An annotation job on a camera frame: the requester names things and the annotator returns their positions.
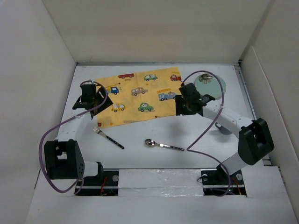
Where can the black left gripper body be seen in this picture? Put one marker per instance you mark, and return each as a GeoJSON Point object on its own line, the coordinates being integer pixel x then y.
{"type": "Point", "coordinates": [95, 99]}

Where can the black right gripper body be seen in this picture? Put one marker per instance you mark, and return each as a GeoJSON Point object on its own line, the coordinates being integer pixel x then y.
{"type": "Point", "coordinates": [188, 103]}

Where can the green floral ceramic plate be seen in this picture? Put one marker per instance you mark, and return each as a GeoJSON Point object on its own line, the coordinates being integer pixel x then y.
{"type": "Point", "coordinates": [207, 84]}

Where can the silver fork patterned handle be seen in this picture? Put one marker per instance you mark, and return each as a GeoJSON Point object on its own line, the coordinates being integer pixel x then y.
{"type": "Point", "coordinates": [100, 132]}

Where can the yellow car print placemat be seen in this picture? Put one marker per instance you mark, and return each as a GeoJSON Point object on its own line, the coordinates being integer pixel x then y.
{"type": "Point", "coordinates": [140, 96]}

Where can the silver spoon patterned handle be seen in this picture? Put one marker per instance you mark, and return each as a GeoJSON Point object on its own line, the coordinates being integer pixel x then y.
{"type": "Point", "coordinates": [152, 143]}

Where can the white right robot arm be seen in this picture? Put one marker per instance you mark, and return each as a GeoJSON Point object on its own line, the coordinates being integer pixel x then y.
{"type": "Point", "coordinates": [254, 137]}

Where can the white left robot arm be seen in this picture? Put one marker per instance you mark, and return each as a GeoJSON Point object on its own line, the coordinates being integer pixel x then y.
{"type": "Point", "coordinates": [63, 157]}

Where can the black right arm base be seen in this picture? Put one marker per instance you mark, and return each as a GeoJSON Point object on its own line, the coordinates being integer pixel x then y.
{"type": "Point", "coordinates": [215, 182]}

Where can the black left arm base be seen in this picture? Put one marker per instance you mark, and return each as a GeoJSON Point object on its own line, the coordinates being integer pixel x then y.
{"type": "Point", "coordinates": [105, 183]}

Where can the purple ceramic mug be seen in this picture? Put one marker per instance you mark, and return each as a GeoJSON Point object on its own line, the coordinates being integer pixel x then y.
{"type": "Point", "coordinates": [222, 127]}

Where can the white foam base cover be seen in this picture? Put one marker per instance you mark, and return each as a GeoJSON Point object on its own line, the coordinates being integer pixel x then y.
{"type": "Point", "coordinates": [160, 182]}

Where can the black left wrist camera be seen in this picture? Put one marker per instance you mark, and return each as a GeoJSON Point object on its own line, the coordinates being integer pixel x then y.
{"type": "Point", "coordinates": [88, 91]}

